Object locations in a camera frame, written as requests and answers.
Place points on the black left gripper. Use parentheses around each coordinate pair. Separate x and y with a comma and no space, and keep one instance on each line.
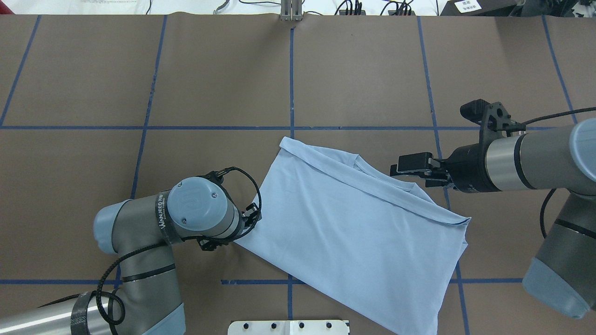
(252,210)

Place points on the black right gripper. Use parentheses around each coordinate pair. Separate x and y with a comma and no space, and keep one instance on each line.
(468,168)

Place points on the light blue t-shirt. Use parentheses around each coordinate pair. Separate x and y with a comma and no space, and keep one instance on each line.
(377,245)

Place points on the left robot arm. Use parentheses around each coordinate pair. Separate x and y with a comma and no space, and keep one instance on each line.
(139,293)

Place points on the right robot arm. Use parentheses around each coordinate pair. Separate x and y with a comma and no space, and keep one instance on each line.
(560,160)

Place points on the blue tape centre line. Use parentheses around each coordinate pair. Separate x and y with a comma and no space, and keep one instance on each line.
(291,279)

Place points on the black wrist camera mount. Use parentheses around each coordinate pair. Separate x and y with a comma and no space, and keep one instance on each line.
(492,118)

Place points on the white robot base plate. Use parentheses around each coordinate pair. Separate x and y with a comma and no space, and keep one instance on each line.
(290,327)

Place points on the aluminium camera post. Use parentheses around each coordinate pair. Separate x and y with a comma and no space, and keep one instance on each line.
(291,10)

